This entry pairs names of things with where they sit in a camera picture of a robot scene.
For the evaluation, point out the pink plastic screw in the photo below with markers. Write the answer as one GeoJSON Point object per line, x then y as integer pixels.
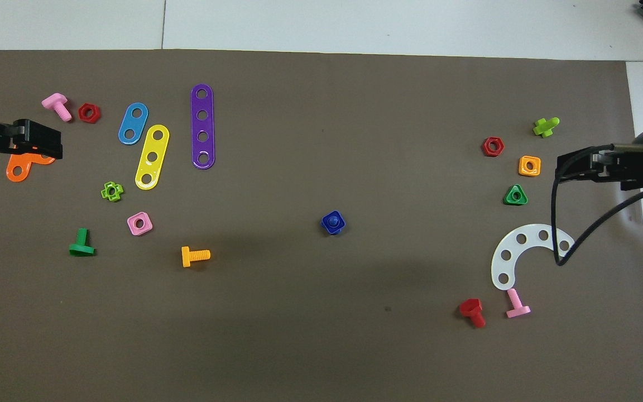
{"type": "Point", "coordinates": [56, 102]}
{"type": "Point", "coordinates": [517, 304]}

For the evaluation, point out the pink square nut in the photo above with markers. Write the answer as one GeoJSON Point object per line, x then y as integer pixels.
{"type": "Point", "coordinates": [132, 228]}

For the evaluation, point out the light green cross-head screw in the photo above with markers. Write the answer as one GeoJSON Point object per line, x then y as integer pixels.
{"type": "Point", "coordinates": [542, 127]}

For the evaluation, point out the dark green plastic screw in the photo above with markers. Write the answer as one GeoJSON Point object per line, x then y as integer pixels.
{"type": "Point", "coordinates": [81, 237]}

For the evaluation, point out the green triangle nut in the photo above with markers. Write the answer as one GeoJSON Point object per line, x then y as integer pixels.
{"type": "Point", "coordinates": [508, 200]}

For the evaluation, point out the orange heart-shaped plate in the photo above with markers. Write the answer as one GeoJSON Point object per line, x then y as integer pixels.
{"type": "Point", "coordinates": [17, 170]}

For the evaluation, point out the blue triangle-head screw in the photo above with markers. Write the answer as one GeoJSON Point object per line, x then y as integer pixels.
{"type": "Point", "coordinates": [332, 221]}

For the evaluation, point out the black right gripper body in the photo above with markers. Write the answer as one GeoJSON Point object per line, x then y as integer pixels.
{"type": "Point", "coordinates": [634, 164]}

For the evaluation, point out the white curved five-hole strip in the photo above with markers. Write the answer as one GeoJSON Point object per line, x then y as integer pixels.
{"type": "Point", "coordinates": [511, 247]}

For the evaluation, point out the brown table mat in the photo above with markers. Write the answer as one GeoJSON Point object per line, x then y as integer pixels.
{"type": "Point", "coordinates": [321, 312]}

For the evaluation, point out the yellow three-hole strip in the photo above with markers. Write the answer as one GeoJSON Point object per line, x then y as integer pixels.
{"type": "Point", "coordinates": [155, 146]}

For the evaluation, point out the blue two-hole strip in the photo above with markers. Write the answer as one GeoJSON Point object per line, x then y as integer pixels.
{"type": "Point", "coordinates": [133, 124]}

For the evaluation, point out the orange square nut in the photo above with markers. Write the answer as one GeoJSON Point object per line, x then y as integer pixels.
{"type": "Point", "coordinates": [522, 167]}

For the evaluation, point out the purple four-hole strip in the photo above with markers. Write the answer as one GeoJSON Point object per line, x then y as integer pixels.
{"type": "Point", "coordinates": [202, 126]}

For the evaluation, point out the orange plastic screw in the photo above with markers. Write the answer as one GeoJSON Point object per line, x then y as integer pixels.
{"type": "Point", "coordinates": [187, 257]}

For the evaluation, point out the light green cross nut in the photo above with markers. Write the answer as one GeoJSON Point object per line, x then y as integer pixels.
{"type": "Point", "coordinates": [105, 192]}

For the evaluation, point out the red hexagon nut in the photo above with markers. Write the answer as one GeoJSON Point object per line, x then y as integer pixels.
{"type": "Point", "coordinates": [486, 146]}
{"type": "Point", "coordinates": [82, 113]}

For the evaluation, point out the blue square nut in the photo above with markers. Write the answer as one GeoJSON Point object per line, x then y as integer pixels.
{"type": "Point", "coordinates": [325, 226]}

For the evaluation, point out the red hexagon-head screw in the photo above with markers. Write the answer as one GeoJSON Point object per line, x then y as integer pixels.
{"type": "Point", "coordinates": [469, 307]}

